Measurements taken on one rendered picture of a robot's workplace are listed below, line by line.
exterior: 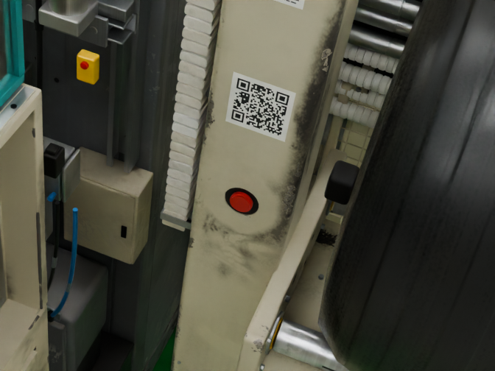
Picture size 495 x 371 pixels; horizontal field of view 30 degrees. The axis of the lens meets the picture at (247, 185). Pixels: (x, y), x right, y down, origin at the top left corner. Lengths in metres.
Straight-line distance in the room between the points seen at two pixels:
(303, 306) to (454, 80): 0.63
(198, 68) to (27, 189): 0.24
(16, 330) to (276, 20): 0.53
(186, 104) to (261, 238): 0.21
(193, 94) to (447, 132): 0.37
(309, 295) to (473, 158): 0.62
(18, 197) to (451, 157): 0.51
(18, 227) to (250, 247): 0.30
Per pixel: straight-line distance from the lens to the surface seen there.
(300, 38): 0.99
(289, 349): 1.23
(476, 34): 0.88
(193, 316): 1.39
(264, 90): 1.04
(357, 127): 1.79
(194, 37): 1.05
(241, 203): 1.17
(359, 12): 1.44
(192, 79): 1.09
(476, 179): 0.85
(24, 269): 1.20
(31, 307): 1.25
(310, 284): 1.44
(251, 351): 1.20
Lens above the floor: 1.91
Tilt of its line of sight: 45 degrees down
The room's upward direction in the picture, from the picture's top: 11 degrees clockwise
